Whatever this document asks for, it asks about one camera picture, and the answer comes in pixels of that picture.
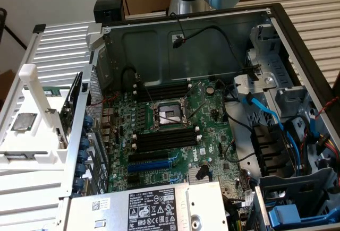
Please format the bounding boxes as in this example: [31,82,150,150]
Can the CPU socket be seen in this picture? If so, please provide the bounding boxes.
[149,97,194,133]

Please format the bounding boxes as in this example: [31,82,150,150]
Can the thin steel locking lever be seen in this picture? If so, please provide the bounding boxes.
[137,75,156,107]
[189,99,207,119]

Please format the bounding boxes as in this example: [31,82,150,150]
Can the green Dell motherboard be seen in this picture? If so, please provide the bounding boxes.
[102,79,256,197]

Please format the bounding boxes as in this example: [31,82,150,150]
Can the long black expansion slot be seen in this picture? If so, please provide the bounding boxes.
[128,150,169,164]

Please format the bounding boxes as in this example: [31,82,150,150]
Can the open grey PC case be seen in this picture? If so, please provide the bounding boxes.
[62,2,340,231]

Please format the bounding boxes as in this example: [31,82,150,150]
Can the blue expansion slot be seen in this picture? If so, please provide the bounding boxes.
[127,159,172,174]

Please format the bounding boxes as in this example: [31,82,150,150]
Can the silver chipset heatsink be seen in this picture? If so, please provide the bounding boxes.
[189,166,214,183]

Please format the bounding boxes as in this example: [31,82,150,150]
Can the short black expansion slot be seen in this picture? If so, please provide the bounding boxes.
[126,174,141,185]

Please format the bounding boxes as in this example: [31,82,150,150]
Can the graphics card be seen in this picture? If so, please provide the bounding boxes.
[56,72,83,147]

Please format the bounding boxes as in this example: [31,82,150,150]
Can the grey metal disk bay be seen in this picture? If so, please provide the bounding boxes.
[245,23,309,121]

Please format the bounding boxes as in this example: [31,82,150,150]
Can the black box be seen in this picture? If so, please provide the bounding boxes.
[93,0,126,24]

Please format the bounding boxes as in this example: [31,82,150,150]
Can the silver power supply with label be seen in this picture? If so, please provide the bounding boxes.
[67,180,230,231]

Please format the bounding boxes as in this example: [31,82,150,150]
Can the white parts rack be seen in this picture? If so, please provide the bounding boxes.
[0,63,70,171]

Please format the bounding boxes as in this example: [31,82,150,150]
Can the silver CPU chip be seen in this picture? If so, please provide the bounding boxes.
[10,112,38,132]

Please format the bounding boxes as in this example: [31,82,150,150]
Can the grey disk cage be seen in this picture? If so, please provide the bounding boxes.
[253,167,340,231]

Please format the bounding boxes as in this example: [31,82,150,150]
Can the black table corner cap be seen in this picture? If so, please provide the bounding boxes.
[32,23,47,34]

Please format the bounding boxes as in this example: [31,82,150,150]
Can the blue plastic latch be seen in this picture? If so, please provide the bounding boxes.
[267,203,340,228]

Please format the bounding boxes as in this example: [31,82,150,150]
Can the metal socket cover frame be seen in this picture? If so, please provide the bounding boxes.
[185,81,207,103]

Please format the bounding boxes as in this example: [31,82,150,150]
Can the looped black wire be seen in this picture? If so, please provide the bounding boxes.
[121,66,140,92]

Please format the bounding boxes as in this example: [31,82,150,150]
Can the black wire with connector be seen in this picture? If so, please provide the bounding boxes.
[169,12,262,81]

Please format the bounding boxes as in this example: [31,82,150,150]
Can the red black twisted wire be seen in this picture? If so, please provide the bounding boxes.
[315,100,340,115]
[89,93,121,107]

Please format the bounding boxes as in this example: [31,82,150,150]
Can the thick black wire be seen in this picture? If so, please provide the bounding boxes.
[222,81,257,136]

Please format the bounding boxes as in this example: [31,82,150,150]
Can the silver disk bracket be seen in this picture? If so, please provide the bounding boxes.
[233,73,276,102]

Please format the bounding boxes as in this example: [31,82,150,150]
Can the thin black wire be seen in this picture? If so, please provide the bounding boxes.
[225,142,257,162]

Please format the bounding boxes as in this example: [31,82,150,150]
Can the long blue disk wire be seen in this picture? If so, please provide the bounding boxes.
[240,92,307,174]

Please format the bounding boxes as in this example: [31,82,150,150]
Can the short blue disk wire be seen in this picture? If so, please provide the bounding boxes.
[309,108,321,147]

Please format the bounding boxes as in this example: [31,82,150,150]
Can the yellow red power wires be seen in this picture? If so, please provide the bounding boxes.
[316,132,339,153]

